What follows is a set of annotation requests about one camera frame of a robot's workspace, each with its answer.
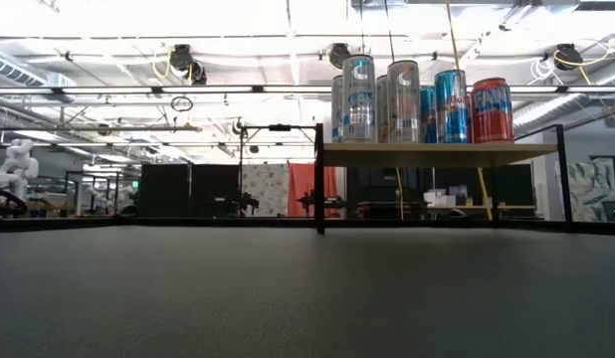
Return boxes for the black curved hose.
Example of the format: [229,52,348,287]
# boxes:
[0,185,29,219]

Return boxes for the black partition panel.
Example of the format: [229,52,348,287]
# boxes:
[139,163,191,219]
[190,162,242,219]

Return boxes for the leaf patterned cloth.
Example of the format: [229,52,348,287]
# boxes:
[555,157,615,224]

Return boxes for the black camera stand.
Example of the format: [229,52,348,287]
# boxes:
[237,122,316,219]

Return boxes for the white Celsius can blue band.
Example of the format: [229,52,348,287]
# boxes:
[340,54,378,144]

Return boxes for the black aluminium table frame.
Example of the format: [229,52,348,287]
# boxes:
[0,216,615,236]

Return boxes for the long ceiling light fixture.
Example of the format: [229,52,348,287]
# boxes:
[0,84,615,95]

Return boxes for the blue soda can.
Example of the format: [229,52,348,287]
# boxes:
[418,85,438,145]

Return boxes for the orange cloth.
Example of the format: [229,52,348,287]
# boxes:
[287,162,338,219]

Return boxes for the black hanging ring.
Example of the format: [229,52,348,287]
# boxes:
[169,95,195,113]

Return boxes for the white-lidded slim can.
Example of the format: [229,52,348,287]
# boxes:
[434,69,471,145]

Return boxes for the wooden shelf black frame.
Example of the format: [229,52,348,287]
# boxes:
[313,122,574,236]

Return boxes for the white Celsius can yellow band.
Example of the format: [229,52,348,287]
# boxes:
[375,74,390,144]

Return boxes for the black ceiling cable reel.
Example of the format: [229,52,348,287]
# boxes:
[167,43,209,86]
[328,42,353,71]
[553,43,585,71]

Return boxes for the floral patterned cloth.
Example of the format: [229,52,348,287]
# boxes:
[241,163,291,218]

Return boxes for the grey slim beverage can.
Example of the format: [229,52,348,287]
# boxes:
[386,59,422,144]

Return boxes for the small white background robot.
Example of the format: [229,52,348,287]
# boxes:
[86,184,114,213]

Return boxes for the black background metal rack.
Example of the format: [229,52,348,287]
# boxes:
[63,170,141,218]

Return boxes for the white storage boxes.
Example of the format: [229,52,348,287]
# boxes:
[424,188,461,208]

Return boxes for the silver Celsius Arctic Vibe can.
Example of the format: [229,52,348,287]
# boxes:
[329,75,344,144]

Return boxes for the yellow extension cable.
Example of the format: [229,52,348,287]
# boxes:
[444,0,494,221]

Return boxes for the black table mat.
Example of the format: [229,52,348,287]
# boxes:
[0,226,615,358]

